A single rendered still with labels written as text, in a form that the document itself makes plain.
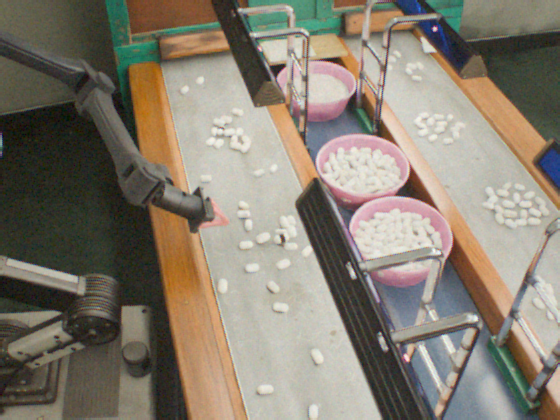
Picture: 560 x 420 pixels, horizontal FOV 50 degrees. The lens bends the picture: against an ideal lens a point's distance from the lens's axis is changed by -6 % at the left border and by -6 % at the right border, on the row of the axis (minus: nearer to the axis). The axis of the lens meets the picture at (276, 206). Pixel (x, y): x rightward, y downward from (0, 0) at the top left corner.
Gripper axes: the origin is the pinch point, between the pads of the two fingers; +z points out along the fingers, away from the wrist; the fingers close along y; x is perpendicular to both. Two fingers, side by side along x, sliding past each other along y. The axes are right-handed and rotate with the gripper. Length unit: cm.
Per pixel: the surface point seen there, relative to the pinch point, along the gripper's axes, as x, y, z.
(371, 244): -15.9, -7.5, 33.4
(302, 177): -10.3, 19.1, 24.2
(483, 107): -55, 38, 75
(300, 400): 3.3, -45.4, 10.9
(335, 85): -24, 66, 46
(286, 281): -0.1, -13.4, 15.5
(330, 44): -30, 86, 47
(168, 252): 15.5, 0.7, -5.8
